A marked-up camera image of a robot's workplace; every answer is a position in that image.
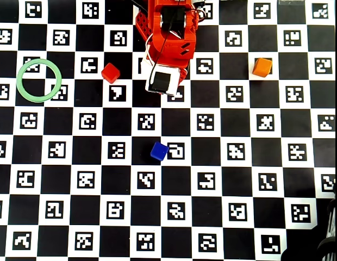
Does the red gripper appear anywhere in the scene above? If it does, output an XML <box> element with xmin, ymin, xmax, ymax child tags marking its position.
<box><xmin>148</xmin><ymin>28</ymin><xmax>198</xmax><ymax>87</ymax></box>

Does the red cube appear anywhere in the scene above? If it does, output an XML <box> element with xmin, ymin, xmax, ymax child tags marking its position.
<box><xmin>101</xmin><ymin>62</ymin><xmax>121</xmax><ymax>84</ymax></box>

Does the blue cube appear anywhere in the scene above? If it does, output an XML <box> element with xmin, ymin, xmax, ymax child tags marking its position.
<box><xmin>149</xmin><ymin>141</ymin><xmax>170</xmax><ymax>161</ymax></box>

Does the red robot base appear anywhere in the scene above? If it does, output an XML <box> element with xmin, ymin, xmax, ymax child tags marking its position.
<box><xmin>134</xmin><ymin>11</ymin><xmax>153</xmax><ymax>41</ymax></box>

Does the orange cube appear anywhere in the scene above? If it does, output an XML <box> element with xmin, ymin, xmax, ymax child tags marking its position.
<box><xmin>252</xmin><ymin>57</ymin><xmax>273</xmax><ymax>79</ymax></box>

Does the black white marker mat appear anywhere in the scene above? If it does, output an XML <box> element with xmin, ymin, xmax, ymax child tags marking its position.
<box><xmin>0</xmin><ymin>0</ymin><xmax>336</xmax><ymax>261</ymax></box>

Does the black flexible tripod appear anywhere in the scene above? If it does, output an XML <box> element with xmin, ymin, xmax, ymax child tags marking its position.
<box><xmin>282</xmin><ymin>187</ymin><xmax>336</xmax><ymax>261</ymax></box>

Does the green ring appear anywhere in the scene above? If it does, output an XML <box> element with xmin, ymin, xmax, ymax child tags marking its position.
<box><xmin>16</xmin><ymin>58</ymin><xmax>63</xmax><ymax>103</ymax></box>

